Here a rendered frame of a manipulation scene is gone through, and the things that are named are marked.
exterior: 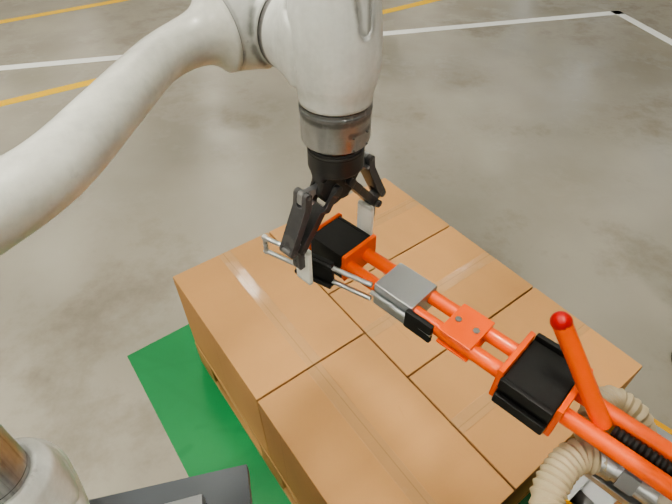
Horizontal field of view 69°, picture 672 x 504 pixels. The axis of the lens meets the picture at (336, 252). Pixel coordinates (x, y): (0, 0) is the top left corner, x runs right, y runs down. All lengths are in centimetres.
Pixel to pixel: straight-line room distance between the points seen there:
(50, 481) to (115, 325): 159
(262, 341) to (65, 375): 108
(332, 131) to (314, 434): 98
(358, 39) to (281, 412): 111
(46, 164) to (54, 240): 260
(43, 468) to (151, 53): 66
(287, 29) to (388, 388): 112
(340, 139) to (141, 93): 22
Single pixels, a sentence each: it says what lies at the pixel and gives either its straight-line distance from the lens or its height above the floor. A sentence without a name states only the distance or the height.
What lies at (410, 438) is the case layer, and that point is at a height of 54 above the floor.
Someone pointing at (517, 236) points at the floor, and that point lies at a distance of 286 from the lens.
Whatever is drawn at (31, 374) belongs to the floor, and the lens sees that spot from 249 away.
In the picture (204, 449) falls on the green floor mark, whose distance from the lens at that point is 204.
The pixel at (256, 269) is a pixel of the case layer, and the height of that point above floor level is 54.
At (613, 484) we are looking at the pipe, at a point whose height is 122.
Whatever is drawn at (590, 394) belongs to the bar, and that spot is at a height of 132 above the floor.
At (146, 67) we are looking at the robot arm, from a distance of 58.
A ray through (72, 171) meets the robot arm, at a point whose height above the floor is 158.
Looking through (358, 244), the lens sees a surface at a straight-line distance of 76.
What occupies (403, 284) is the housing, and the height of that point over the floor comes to 129.
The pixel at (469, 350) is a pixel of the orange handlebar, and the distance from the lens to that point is 66.
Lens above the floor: 182
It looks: 45 degrees down
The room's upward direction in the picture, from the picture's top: straight up
